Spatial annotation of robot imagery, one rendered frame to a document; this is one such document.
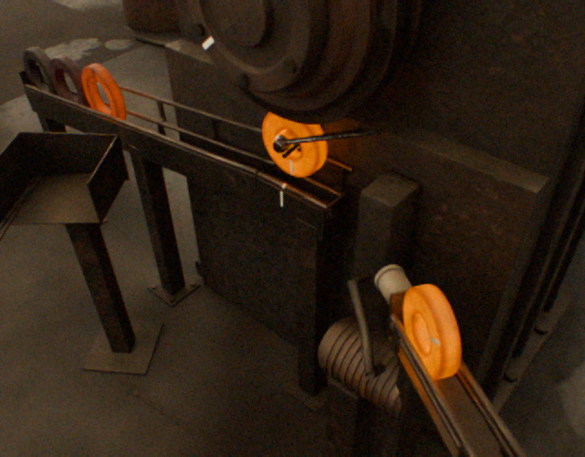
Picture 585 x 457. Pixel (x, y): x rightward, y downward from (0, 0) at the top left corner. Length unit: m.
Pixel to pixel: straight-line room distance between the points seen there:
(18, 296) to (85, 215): 0.83
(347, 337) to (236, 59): 0.58
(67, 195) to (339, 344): 0.77
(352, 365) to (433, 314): 0.30
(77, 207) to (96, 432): 0.66
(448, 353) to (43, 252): 1.73
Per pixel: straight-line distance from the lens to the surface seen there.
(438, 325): 0.89
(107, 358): 1.86
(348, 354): 1.15
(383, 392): 1.13
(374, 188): 1.07
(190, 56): 1.43
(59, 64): 1.87
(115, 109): 1.67
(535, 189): 1.02
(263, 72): 0.98
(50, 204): 1.49
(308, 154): 1.14
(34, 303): 2.13
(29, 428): 1.82
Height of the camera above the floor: 1.44
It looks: 41 degrees down
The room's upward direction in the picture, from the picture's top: 1 degrees counter-clockwise
